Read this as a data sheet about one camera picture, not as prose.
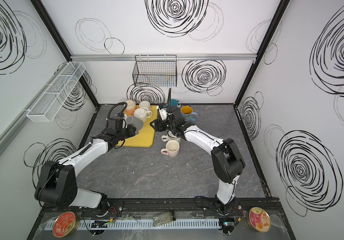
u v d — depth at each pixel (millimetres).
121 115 782
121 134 733
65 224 666
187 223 706
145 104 1119
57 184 423
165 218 680
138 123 910
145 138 989
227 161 475
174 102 1196
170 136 772
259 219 678
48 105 740
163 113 771
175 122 678
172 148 910
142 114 1029
